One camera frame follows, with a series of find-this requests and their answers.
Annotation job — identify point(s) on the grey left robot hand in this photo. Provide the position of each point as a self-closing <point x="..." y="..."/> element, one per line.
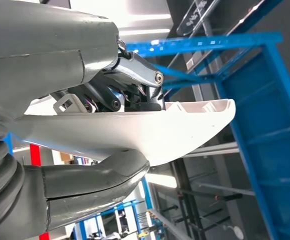
<point x="35" y="43"/>

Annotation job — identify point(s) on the black metal frame stand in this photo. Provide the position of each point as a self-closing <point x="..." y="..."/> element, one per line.
<point x="182" y="179"/>

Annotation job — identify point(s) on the blue metal shelf rack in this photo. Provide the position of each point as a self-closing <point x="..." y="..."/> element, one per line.
<point x="272" y="132"/>

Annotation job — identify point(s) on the clear acrylic sign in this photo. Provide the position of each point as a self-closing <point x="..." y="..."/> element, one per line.
<point x="195" y="16"/>

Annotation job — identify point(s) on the ceiling light strip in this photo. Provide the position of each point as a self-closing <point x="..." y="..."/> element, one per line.
<point x="161" y="181"/>
<point x="145" y="31"/>

